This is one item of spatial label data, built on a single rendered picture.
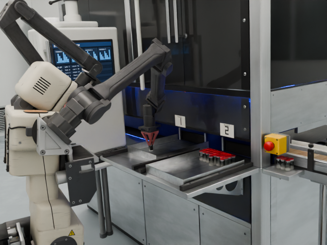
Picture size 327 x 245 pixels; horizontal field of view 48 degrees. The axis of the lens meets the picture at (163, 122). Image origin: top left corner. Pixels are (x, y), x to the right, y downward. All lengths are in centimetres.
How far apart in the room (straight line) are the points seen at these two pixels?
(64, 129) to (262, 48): 84
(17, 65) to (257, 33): 558
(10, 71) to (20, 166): 546
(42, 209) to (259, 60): 99
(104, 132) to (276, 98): 110
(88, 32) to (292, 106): 119
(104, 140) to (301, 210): 118
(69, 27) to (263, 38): 109
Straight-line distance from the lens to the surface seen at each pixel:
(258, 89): 155
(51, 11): 700
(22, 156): 131
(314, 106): 188
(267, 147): 152
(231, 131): 168
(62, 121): 112
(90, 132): 221
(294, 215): 192
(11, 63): 673
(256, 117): 157
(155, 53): 132
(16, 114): 122
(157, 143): 204
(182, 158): 171
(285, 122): 170
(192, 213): 206
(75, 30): 215
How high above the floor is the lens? 141
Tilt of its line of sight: 12 degrees down
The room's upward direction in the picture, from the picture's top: 3 degrees counter-clockwise
